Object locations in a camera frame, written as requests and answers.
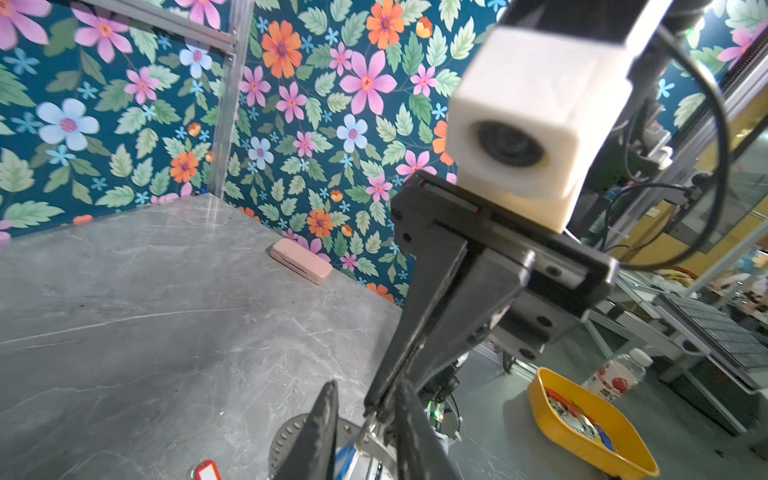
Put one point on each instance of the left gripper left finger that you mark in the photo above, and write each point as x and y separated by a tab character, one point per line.
312	455

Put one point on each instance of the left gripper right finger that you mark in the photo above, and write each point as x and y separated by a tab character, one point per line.
419	453

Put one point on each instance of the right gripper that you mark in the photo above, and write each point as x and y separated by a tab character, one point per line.
481	272

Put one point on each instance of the red key tag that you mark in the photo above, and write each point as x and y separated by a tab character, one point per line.
206	470

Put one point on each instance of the pink eraser case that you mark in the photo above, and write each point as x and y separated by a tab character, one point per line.
301	261

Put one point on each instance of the plastic drink bottle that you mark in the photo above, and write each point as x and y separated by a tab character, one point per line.
618	375

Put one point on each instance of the yellow plastic bin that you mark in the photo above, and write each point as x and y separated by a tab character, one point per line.
589	427

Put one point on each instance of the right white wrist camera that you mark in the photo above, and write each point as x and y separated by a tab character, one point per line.
564	93

